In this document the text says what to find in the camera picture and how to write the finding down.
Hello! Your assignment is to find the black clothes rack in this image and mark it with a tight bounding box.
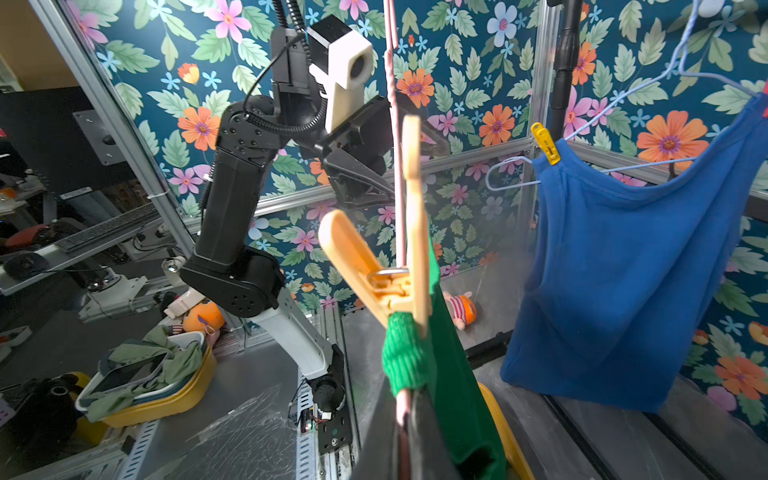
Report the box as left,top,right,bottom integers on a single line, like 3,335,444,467
547,0,583,140

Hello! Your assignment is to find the pink wire hanger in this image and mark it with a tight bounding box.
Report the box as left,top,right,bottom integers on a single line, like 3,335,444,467
383,0,412,479

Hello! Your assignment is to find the yellow clothespin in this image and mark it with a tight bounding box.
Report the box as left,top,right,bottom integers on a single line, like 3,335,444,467
530,122,561,166

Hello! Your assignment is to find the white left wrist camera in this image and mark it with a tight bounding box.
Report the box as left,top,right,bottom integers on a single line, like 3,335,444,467
307,15,373,133

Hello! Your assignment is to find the green tank top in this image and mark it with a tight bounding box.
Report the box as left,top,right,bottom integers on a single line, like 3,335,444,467
382,249,507,479

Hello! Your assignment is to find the plush doll toy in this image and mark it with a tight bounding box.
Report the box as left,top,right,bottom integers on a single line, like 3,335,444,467
443,291,478,331

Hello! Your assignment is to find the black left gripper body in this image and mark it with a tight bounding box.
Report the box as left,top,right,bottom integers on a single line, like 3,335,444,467
313,96,394,180

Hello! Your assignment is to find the beige clothespin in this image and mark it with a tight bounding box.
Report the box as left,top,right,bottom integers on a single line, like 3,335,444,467
317,115,433,338

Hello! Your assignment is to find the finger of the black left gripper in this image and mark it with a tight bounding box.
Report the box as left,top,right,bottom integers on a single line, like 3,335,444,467
323,149,395,207
413,110,450,158

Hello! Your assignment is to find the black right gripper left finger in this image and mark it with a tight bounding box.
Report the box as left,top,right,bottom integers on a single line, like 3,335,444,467
350,378,408,480

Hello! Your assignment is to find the yellow plastic tray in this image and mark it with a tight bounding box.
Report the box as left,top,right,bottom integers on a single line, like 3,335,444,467
478,383,535,480

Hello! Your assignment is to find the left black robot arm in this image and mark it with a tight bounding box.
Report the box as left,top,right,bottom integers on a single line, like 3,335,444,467
181,1,418,422

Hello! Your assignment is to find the yellow tub with clothes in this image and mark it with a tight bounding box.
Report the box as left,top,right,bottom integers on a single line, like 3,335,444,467
75,326,217,428

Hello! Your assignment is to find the light blue wire hanger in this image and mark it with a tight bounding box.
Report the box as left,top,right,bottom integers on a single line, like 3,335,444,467
484,1,759,192

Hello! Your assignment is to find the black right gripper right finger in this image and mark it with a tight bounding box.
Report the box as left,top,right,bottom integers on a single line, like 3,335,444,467
407,388,460,480

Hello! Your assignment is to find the blue tank top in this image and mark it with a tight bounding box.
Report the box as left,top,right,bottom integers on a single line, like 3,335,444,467
500,94,767,412

